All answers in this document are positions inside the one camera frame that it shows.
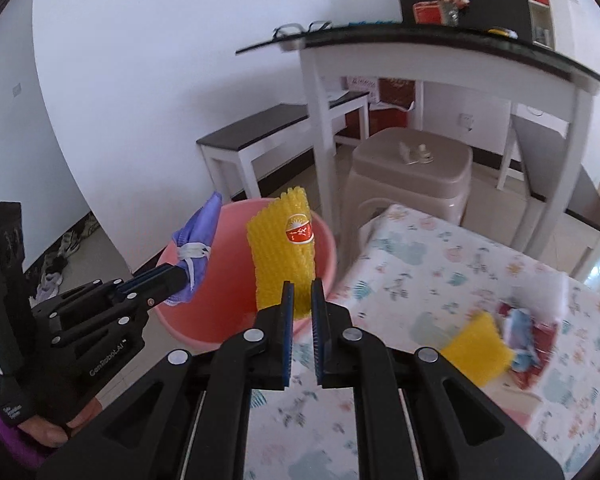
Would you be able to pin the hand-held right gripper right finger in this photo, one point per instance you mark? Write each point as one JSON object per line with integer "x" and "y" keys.
{"x": 317, "y": 340}

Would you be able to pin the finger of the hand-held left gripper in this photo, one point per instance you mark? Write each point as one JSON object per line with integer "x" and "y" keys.
{"x": 160, "y": 292}
{"x": 150, "y": 277}

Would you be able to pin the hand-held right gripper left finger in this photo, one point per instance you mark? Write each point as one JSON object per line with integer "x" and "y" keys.
{"x": 287, "y": 340}

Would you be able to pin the pink plastic bucket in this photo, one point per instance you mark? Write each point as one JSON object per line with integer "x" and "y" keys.
{"x": 220, "y": 322}

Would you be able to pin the purple plastic bag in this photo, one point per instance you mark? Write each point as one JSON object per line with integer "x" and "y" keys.
{"x": 200, "y": 225}

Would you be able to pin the long yellow foam net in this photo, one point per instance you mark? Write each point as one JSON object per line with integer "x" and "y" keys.
{"x": 275, "y": 260}

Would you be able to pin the white foam piece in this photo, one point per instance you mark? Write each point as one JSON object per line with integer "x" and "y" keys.
{"x": 540, "y": 292}

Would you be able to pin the person's left hand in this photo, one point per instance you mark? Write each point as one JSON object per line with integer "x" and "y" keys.
{"x": 50, "y": 432}

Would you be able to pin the row of shoes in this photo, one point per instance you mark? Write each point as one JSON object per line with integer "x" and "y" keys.
{"x": 60, "y": 260}

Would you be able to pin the floral tablecloth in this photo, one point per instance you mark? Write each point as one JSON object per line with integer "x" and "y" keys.
{"x": 430, "y": 270}

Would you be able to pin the flat yellow foam net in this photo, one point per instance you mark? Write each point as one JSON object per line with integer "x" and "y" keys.
{"x": 475, "y": 355}

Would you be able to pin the beige plastic stool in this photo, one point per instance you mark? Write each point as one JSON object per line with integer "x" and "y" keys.
{"x": 405, "y": 180}

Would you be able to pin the dark top white bench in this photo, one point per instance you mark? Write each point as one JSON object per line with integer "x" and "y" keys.
{"x": 260, "y": 125}

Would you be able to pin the white folded card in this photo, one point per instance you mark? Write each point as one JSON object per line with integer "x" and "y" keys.
{"x": 404, "y": 152}

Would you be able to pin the crumpled patterned wrapper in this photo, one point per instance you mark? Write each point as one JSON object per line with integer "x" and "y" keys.
{"x": 525, "y": 340}

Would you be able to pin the small white bottle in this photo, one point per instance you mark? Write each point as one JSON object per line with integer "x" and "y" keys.
{"x": 422, "y": 154}

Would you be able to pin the plain red carton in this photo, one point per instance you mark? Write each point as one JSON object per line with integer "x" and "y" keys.
{"x": 380, "y": 124}

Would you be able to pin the white table with glass top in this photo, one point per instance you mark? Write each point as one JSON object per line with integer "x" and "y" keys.
{"x": 320, "y": 110}

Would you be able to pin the dark red carton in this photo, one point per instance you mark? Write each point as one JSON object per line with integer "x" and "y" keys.
{"x": 395, "y": 94}

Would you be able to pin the black eyeglasses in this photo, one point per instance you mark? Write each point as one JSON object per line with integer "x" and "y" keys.
{"x": 290, "y": 30}

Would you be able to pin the red white box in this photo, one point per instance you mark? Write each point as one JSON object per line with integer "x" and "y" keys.
{"x": 427, "y": 12}

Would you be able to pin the small white containers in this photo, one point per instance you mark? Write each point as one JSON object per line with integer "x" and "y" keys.
{"x": 542, "y": 36}

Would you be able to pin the black monitor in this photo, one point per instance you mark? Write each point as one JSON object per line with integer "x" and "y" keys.
{"x": 500, "y": 5}

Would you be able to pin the white wall outlet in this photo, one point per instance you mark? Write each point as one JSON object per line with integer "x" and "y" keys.
{"x": 466, "y": 121}

